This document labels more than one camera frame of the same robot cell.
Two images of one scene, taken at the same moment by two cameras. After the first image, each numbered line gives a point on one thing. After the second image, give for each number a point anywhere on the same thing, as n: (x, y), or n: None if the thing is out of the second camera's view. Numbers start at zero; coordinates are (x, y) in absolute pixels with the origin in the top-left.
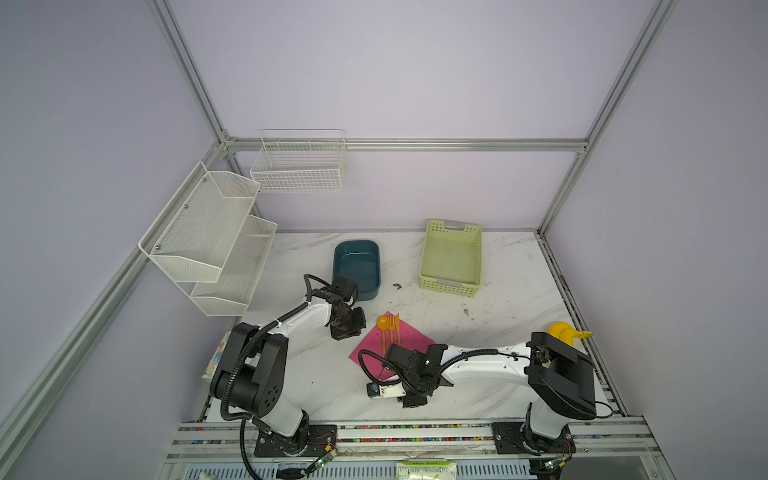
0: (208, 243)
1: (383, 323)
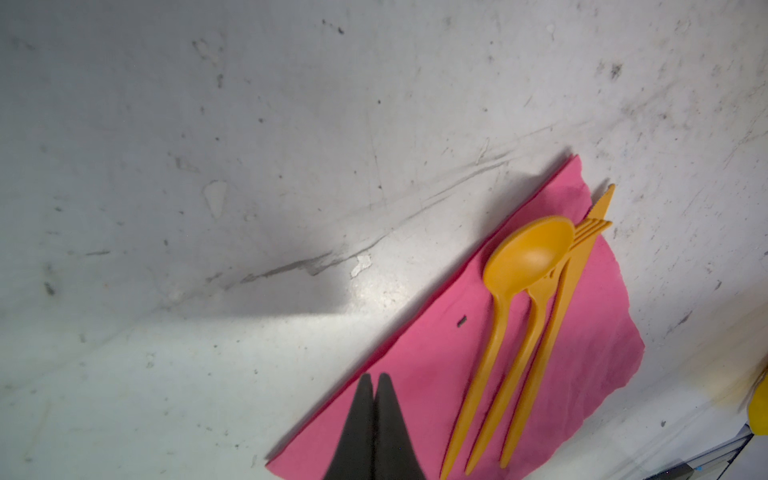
0: None
1: (521, 256)
